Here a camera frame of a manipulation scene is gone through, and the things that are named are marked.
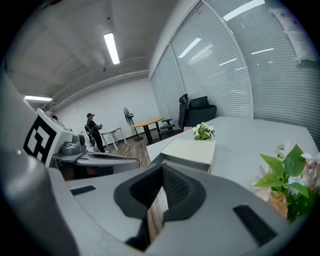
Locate black high-back office chair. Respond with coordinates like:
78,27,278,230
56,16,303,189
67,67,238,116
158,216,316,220
159,93,189,141

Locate left hand-held gripper camera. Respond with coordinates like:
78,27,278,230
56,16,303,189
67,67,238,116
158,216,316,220
61,133,88,156

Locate small white-flowered potted plant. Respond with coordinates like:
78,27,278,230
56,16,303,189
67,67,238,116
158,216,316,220
192,121,216,142

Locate long ceiling light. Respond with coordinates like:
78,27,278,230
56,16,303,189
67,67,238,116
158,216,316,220
23,94,54,102
103,32,121,66

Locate white plastic tray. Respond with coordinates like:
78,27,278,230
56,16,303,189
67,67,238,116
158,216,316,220
159,138,217,175

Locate black mesh office chair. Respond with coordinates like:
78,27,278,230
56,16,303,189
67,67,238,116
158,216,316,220
186,96,218,128

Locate cream vase with pink flowers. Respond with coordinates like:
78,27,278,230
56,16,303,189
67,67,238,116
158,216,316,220
252,141,320,224

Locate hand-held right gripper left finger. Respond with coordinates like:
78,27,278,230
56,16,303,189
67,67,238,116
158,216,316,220
113,163,164,252

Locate white ceiling pipe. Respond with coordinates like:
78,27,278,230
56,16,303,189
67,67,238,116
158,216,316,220
41,69,151,112

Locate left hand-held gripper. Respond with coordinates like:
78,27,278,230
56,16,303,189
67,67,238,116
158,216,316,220
22,107,141,181

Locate black standing fan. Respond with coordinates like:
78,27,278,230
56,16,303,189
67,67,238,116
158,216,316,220
123,106,145,142

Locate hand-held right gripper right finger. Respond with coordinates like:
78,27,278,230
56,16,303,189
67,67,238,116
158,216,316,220
161,163,208,223

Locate white paper notice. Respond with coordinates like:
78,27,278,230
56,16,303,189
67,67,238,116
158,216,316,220
268,7,318,65

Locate round wooden table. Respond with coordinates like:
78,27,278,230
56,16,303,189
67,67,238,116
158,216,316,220
131,116,165,146

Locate small white side table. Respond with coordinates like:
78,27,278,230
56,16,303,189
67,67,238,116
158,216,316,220
100,126,128,152

